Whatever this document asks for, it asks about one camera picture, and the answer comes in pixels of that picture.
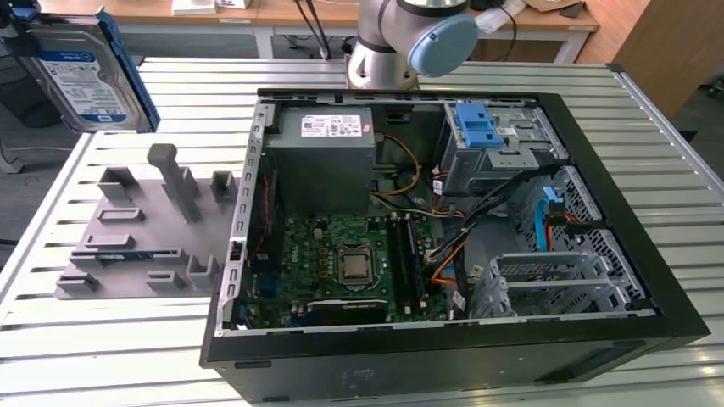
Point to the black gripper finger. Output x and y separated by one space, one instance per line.
25 40

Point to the hard disk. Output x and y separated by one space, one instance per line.
84 76

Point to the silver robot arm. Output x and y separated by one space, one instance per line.
384 25

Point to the metal disk bay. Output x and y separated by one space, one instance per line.
542 284

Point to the black mesh waste bin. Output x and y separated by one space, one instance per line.
22 106

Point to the small printed white box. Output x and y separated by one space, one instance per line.
233 4

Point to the grey parts rack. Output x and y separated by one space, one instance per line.
146 237

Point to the blue RAM stick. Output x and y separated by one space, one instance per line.
124 255

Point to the grey power supply unit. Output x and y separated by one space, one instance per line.
322 169

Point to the black CPU socket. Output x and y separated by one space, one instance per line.
356 247

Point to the green motherboard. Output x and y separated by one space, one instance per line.
316 292

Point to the silver CPU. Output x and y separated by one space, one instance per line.
354 268

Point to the blue plastic drive latch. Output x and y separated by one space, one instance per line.
474 127

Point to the black RAM slot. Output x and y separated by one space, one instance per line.
398 263

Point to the black graphics card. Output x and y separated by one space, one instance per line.
345 311

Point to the dark RAM stick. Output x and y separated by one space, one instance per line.
416 263

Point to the metal optical drive cage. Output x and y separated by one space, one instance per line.
497 161

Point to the brown cardboard piece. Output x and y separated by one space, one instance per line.
550 6

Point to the black PC case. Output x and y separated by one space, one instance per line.
396 364

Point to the wooden cabinet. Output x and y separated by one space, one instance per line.
666 51

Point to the wooden desk white frame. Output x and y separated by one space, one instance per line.
534 26
197 21

